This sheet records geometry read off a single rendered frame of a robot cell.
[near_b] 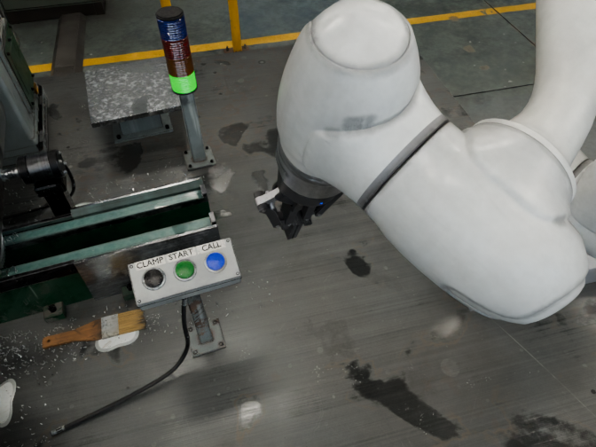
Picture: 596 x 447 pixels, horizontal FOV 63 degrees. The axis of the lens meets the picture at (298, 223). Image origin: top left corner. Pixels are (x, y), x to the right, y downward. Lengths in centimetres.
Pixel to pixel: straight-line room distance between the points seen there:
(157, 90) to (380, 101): 116
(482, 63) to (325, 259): 261
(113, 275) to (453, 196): 84
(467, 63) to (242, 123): 227
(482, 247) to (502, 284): 3
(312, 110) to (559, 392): 84
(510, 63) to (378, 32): 328
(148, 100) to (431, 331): 95
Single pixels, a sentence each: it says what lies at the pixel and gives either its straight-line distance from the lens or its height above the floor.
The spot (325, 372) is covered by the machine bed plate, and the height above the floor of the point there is 80.
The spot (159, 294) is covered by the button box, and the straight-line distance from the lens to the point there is 80.
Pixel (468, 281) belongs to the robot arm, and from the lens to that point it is 38.
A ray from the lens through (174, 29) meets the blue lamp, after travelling 115.
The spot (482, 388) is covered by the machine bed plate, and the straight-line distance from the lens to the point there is 104.
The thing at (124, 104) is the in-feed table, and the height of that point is 92.
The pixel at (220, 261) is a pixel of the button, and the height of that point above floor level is 107.
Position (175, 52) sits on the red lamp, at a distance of 118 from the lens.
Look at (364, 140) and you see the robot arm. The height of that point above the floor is 147.
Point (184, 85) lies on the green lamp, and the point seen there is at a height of 105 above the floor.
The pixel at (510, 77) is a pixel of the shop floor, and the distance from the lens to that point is 347.
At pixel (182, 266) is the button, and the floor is 107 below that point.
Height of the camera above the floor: 170
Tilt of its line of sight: 49 degrees down
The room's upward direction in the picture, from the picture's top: straight up
